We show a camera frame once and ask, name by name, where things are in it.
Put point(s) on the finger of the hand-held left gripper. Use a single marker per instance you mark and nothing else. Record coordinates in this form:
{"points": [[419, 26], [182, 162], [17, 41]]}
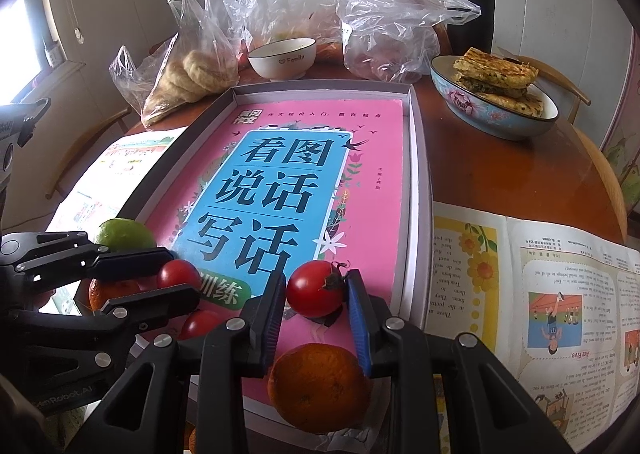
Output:
{"points": [[165, 301], [135, 261]]}

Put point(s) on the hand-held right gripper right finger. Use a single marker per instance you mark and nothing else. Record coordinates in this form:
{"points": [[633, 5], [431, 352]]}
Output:
{"points": [[361, 334]]}

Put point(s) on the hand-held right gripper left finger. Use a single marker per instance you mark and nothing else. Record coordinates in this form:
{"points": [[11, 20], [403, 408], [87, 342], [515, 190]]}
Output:
{"points": [[272, 329]]}

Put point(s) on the green lime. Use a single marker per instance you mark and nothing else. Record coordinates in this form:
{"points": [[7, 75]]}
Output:
{"points": [[125, 234]]}

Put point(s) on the red cherry tomato with stem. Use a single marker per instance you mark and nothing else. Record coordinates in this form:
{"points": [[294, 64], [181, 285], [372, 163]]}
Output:
{"points": [[312, 291]]}

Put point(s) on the pink book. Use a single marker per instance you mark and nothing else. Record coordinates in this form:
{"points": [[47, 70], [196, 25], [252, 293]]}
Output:
{"points": [[421, 209], [370, 209]]}

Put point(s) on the wooden chair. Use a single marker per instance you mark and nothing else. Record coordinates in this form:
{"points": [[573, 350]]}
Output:
{"points": [[80, 150], [607, 184], [160, 46]]}

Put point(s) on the twisted fried bread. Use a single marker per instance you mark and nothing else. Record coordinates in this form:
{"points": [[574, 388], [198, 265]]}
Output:
{"points": [[200, 74]]}

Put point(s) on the small bottle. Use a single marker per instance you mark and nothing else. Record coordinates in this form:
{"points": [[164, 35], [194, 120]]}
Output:
{"points": [[50, 54]]}

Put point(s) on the white bowl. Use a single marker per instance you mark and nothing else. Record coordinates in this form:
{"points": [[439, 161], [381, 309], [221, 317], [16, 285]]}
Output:
{"points": [[280, 64]]}

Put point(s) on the window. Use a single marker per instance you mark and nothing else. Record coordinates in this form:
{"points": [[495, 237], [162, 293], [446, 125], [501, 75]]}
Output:
{"points": [[20, 44]]}

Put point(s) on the blue floral bowl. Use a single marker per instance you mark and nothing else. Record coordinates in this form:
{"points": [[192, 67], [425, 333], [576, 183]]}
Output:
{"points": [[480, 114]]}

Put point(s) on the stack of fried pancakes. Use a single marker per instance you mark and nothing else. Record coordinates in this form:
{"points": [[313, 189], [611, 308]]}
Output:
{"points": [[500, 71]]}

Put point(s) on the cartoon wall sticker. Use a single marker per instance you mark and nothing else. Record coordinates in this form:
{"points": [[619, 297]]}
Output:
{"points": [[622, 134]]}

